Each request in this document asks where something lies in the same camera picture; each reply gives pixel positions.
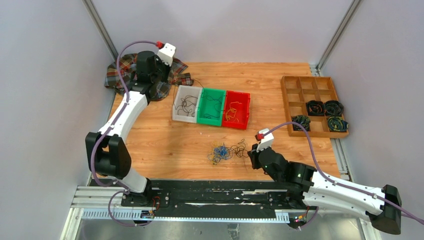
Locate aluminium corner post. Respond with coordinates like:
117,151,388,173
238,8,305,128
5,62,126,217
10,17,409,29
82,0,118,59
314,0,362,76

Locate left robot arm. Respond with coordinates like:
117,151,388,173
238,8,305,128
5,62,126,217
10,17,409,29
85,49,175,207

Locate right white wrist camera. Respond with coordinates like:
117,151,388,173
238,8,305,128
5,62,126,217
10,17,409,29
255,128,275,152

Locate left aluminium corner post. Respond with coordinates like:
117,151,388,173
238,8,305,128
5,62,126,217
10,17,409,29
82,0,118,59

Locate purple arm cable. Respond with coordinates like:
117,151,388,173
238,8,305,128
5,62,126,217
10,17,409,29
255,121,424,231
90,40,165,228

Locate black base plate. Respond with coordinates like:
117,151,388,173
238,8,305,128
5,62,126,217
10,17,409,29
106,179,317,223

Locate dark purple thin cable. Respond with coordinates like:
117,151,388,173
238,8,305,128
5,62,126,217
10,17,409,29
202,89,223,120

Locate white plastic bin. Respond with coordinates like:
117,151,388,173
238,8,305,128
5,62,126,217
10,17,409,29
172,85,203,124

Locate brown thin cable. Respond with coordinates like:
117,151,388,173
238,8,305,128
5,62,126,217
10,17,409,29
230,138,249,159
171,77,205,115
175,95,199,118

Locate plaid flannel shirt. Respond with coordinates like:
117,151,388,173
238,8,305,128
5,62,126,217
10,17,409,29
104,53,194,102

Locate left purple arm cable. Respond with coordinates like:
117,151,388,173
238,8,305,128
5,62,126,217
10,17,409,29
90,40,165,228

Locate green plastic bin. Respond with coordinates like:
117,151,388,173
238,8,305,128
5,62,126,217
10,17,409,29
197,88,226,127

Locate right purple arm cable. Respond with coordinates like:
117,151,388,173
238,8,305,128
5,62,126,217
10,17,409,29
255,121,424,231

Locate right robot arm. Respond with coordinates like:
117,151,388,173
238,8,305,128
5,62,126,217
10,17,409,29
247,144,402,235

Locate right aluminium corner post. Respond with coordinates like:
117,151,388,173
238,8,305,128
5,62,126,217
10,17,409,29
314,0,362,76

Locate cable ball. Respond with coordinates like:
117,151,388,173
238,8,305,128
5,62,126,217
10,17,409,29
207,143,234,165

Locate red plastic bin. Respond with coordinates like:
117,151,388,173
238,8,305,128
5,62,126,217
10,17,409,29
221,90,251,130

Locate yellow thin cable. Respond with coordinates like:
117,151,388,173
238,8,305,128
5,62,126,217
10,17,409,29
224,101,242,123

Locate aluminium frame rail front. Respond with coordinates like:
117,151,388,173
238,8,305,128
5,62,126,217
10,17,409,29
61,182,381,240

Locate wooden compartment tray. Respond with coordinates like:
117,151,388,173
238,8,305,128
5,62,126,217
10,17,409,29
281,76,349,139

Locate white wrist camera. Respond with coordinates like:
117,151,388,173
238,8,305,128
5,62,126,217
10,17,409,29
255,128,275,152
157,43,176,67

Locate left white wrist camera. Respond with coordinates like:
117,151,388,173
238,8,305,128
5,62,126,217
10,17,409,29
157,43,176,67

